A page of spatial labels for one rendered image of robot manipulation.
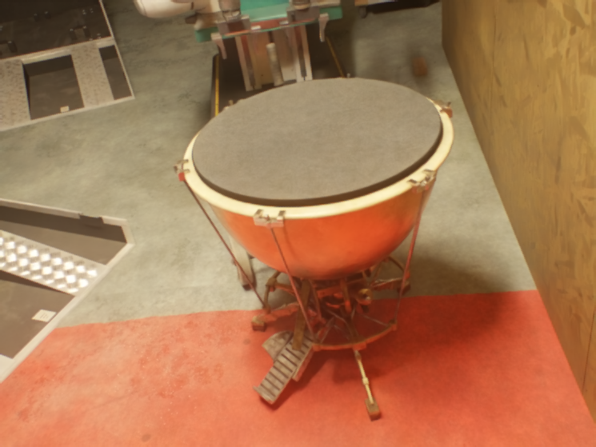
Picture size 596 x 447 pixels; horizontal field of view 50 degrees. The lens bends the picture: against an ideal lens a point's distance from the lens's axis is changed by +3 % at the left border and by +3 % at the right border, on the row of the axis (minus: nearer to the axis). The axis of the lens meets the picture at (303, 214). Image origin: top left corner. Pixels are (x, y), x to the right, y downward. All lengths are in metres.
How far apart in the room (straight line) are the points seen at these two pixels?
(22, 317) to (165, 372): 0.69
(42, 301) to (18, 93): 2.22
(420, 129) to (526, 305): 0.89
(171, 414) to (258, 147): 0.92
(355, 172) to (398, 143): 0.16
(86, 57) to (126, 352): 2.88
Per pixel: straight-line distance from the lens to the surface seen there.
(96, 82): 4.52
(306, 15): 2.64
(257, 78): 3.19
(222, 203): 1.47
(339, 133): 1.63
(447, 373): 2.05
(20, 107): 4.50
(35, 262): 2.83
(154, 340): 2.34
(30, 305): 2.71
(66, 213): 2.96
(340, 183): 1.42
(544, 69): 2.02
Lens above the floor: 1.56
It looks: 35 degrees down
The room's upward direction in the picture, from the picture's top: 10 degrees counter-clockwise
